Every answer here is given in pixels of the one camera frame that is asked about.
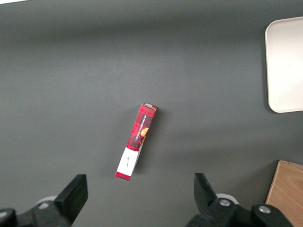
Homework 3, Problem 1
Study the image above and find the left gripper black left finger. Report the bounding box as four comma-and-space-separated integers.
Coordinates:
0, 174, 89, 227

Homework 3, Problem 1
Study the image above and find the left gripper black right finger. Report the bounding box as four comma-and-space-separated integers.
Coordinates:
187, 173, 295, 227

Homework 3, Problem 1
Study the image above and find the cream rectangular plastic tray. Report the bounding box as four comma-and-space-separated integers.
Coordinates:
265, 16, 303, 114

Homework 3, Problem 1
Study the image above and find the wooden two-drawer cabinet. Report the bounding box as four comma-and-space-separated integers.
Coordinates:
265, 160, 303, 227

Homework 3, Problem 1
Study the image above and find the red tartan shortbread box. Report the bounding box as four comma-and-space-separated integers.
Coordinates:
115, 102, 159, 183

